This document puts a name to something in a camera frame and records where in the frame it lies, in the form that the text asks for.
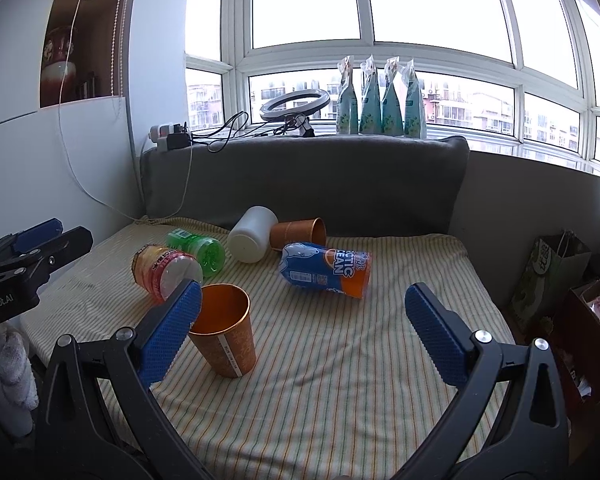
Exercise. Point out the black charger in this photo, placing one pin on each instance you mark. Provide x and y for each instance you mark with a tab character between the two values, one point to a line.
179	141

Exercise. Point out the wooden wall cabinet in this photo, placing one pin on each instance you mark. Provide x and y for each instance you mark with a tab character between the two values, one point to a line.
100	35

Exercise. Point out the blue and orange bottle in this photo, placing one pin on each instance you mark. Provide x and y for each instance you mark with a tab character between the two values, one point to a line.
320	270

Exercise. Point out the white plastic jar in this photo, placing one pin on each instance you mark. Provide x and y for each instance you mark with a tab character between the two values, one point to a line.
250	235

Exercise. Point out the grey fuzzy cloth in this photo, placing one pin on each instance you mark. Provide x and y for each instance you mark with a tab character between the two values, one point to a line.
15	375

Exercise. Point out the striped blanket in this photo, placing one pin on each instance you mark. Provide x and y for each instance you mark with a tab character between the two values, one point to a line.
330	360

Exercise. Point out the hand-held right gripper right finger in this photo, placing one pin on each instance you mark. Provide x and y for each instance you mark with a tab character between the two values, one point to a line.
435	330

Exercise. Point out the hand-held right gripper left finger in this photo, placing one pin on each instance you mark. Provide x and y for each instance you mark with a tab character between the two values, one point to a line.
172	330

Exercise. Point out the red patterned vase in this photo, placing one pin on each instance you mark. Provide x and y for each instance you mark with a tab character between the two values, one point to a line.
59	65

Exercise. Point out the green plastic bottle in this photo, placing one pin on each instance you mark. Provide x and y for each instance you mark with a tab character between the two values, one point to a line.
195	250

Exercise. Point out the orange paper cup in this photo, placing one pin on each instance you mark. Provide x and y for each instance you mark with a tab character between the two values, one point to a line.
292	234
230	340

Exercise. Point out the grey sofa backrest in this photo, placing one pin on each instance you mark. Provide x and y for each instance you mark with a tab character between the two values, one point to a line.
330	185

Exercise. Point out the brown cardboard box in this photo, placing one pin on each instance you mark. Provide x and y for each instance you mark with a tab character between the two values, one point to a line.
580	345

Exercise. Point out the green paper bag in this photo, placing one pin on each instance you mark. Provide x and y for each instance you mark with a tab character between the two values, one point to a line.
545	275

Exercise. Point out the white power strip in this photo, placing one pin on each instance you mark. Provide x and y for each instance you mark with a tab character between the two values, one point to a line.
157	132

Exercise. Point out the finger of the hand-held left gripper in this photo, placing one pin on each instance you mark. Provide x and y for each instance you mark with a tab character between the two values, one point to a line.
70	246
35	236

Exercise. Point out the red plastic bottle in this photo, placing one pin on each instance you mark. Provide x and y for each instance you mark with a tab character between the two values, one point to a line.
155	265

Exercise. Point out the white window frame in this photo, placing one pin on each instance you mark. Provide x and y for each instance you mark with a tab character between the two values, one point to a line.
366	0

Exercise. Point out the teal refill pouch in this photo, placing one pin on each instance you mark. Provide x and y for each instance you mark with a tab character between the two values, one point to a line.
415	110
370	105
392	107
346	105

